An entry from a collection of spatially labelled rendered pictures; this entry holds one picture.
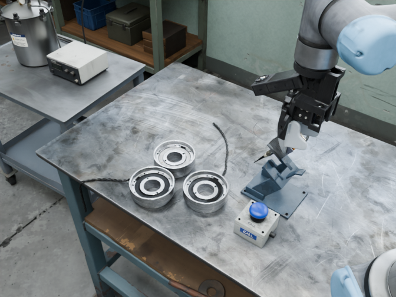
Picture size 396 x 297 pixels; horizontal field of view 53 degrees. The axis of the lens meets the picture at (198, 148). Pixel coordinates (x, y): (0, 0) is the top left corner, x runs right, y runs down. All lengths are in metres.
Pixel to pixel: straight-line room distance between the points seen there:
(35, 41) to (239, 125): 0.90
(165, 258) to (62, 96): 0.73
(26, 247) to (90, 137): 0.94
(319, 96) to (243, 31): 1.95
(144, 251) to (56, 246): 0.82
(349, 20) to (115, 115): 0.78
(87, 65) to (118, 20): 1.22
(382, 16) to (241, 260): 0.52
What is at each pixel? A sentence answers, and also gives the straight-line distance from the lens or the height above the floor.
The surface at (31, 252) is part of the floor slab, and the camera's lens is 1.93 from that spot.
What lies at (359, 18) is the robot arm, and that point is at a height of 1.29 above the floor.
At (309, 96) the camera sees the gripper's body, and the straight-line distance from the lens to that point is 0.75.
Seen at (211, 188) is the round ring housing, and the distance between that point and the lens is 0.93.
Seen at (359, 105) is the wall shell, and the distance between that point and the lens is 2.53.
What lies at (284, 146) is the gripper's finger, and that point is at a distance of 0.81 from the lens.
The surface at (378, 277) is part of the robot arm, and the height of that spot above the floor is 1.05.
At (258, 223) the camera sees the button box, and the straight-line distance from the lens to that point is 0.84.
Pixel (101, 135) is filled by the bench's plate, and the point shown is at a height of 0.80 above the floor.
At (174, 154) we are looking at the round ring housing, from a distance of 1.01.
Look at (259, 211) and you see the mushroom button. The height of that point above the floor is 0.87.
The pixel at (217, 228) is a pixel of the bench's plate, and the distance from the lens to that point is 0.88.
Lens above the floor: 1.51
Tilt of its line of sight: 42 degrees down
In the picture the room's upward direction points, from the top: 1 degrees clockwise
